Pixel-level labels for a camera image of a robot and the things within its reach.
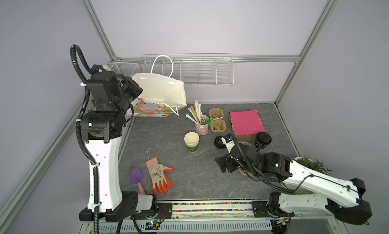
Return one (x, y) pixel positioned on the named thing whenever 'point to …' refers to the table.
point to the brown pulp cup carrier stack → (218, 125)
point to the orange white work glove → (159, 180)
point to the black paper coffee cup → (263, 139)
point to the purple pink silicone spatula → (135, 175)
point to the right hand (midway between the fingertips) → (223, 154)
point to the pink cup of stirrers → (201, 121)
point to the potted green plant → (314, 164)
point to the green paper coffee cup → (191, 140)
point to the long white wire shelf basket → (203, 69)
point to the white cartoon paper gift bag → (161, 95)
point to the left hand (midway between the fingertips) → (137, 81)
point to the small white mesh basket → (127, 69)
